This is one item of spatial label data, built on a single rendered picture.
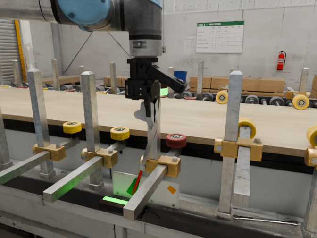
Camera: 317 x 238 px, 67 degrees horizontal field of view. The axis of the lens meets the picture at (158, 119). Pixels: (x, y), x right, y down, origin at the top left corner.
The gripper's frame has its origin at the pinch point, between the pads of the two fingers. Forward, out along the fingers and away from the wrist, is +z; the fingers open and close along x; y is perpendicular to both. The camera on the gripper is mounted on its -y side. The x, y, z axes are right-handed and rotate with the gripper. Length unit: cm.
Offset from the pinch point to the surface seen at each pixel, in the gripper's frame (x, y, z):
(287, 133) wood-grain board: -42, -43, 11
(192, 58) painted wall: -737, 149, 3
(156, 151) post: -5.9, 1.1, 11.0
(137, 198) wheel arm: 15.2, -1.5, 15.0
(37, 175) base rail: -6, 57, 31
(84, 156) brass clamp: -4.8, 30.3, 16.9
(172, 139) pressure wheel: -17.5, -0.9, 10.5
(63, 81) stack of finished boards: -611, 578, 80
